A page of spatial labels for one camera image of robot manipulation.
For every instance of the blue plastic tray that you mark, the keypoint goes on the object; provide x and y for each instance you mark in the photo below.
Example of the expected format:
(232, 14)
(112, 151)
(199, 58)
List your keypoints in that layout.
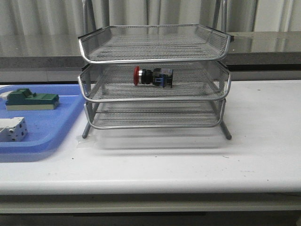
(46, 128)

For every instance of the clear tape strip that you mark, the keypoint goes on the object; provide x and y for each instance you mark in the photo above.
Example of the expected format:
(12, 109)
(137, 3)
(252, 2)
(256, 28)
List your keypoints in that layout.
(87, 142)

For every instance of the green and beige switch block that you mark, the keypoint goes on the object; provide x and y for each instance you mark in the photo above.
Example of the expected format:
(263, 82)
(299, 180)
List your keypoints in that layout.
(24, 99)

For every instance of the silver mesh bottom tray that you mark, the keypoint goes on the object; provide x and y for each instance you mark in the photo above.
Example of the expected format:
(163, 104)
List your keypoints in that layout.
(154, 114)

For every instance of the silver mesh top tray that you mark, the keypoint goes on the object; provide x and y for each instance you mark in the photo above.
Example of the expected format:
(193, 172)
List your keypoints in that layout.
(154, 43)

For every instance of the grey metal rack frame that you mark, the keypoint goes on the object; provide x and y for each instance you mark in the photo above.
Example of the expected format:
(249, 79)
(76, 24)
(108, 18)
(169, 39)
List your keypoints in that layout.
(221, 125)

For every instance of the silver mesh tray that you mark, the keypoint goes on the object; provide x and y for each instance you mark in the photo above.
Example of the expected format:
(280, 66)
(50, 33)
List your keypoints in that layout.
(199, 80)
(154, 43)
(154, 114)

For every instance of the red emergency push button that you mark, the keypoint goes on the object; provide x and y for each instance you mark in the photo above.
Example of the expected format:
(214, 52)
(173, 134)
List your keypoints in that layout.
(161, 77)

